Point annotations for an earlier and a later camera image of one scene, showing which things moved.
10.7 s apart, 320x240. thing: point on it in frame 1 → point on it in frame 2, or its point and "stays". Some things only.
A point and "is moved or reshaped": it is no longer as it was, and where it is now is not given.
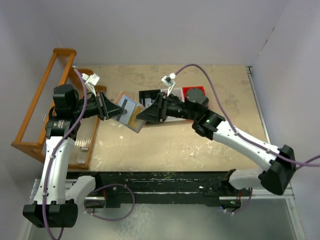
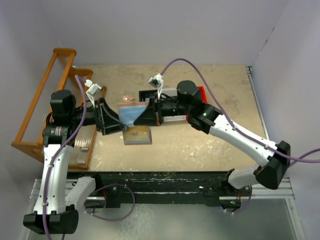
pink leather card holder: x=133 y=107 is moved or reshaped
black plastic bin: x=147 y=94 stays
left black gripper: x=101 y=105 → x=99 y=115
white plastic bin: x=177 y=92 stays
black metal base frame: x=116 y=188 stays
